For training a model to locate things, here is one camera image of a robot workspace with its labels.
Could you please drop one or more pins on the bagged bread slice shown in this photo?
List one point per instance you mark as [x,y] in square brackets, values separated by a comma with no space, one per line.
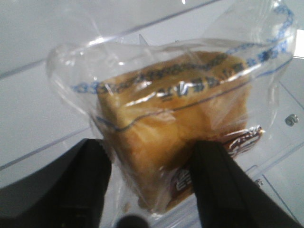
[152,103]

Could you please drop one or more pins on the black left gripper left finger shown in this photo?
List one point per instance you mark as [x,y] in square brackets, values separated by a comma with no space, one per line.
[67,193]

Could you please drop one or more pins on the clear acrylic left shelf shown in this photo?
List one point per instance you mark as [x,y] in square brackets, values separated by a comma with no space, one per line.
[36,126]

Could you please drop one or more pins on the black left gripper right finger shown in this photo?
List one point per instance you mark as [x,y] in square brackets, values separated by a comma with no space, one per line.
[227,197]

